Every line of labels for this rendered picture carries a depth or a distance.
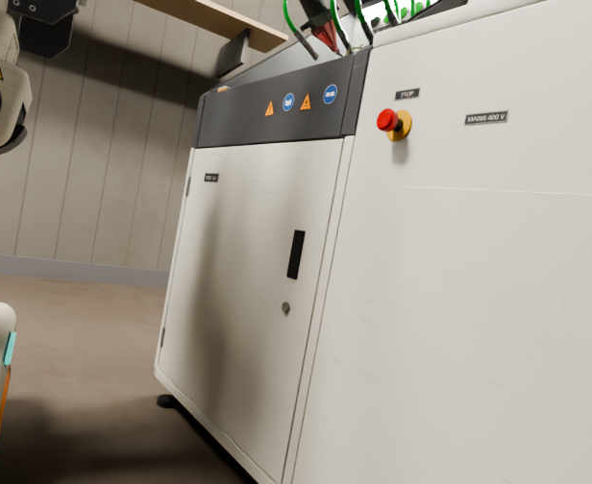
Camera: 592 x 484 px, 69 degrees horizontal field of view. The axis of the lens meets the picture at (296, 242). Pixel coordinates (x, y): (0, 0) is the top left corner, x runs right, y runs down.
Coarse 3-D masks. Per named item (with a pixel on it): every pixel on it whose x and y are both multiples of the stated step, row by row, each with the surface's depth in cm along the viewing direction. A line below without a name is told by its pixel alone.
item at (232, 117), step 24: (288, 72) 98; (312, 72) 91; (336, 72) 85; (216, 96) 124; (240, 96) 113; (264, 96) 104; (336, 96) 84; (216, 120) 122; (240, 120) 112; (264, 120) 103; (288, 120) 96; (312, 120) 89; (336, 120) 84; (216, 144) 121; (240, 144) 112
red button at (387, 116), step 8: (384, 112) 69; (392, 112) 68; (400, 112) 71; (408, 112) 70; (384, 120) 69; (392, 120) 68; (400, 120) 70; (408, 120) 70; (384, 128) 69; (392, 128) 69; (400, 128) 71; (408, 128) 70; (392, 136) 72; (400, 136) 71
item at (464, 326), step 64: (576, 0) 53; (384, 64) 76; (448, 64) 66; (512, 64) 58; (576, 64) 52; (448, 128) 64; (512, 128) 57; (576, 128) 51; (384, 192) 72; (448, 192) 63; (512, 192) 56; (576, 192) 50; (384, 256) 70; (448, 256) 62; (512, 256) 55; (576, 256) 49; (384, 320) 69; (448, 320) 61; (512, 320) 54; (576, 320) 49; (320, 384) 79; (384, 384) 68; (448, 384) 59; (512, 384) 53; (576, 384) 48; (320, 448) 76; (384, 448) 66; (448, 448) 58; (512, 448) 52; (576, 448) 47
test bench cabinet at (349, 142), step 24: (336, 192) 81; (336, 216) 80; (168, 288) 134; (312, 336) 82; (312, 360) 81; (168, 384) 126; (192, 408) 114; (216, 432) 103; (240, 456) 95; (288, 456) 83; (264, 480) 88; (288, 480) 82
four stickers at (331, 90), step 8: (328, 88) 87; (336, 88) 85; (288, 96) 97; (304, 96) 92; (312, 96) 90; (328, 96) 86; (272, 104) 101; (288, 104) 96; (304, 104) 92; (264, 112) 104; (272, 112) 101
